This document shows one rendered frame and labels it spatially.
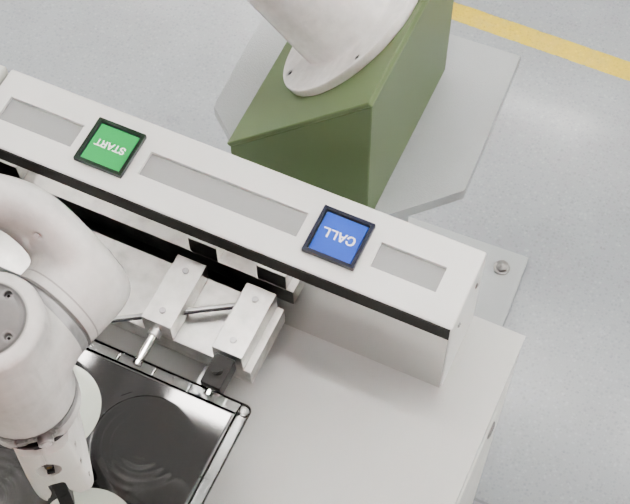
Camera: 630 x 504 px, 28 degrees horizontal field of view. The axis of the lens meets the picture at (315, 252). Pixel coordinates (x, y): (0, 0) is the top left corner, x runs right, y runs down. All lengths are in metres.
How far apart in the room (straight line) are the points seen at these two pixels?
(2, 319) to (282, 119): 0.52
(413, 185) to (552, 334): 0.90
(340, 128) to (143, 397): 0.33
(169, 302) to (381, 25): 0.36
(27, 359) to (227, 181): 0.43
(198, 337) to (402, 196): 0.31
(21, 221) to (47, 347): 0.10
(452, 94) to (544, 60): 1.11
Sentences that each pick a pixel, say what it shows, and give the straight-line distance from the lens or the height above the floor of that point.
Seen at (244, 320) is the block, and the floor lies 0.91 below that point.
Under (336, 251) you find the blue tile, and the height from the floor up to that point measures 0.96.
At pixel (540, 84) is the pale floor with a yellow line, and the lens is 2.58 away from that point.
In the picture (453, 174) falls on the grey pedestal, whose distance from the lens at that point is 1.46.
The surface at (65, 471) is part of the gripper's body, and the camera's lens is 1.08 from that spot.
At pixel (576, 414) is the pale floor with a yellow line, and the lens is 2.24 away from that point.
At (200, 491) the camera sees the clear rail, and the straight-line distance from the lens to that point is 1.21.
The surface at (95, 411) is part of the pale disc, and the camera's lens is 1.25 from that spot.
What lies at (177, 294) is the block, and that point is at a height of 0.91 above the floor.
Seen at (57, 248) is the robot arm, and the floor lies 1.22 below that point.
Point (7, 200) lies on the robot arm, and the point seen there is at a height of 1.26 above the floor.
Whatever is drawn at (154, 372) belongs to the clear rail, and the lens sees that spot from 1.26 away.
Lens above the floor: 2.04
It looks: 61 degrees down
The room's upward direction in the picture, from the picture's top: 1 degrees counter-clockwise
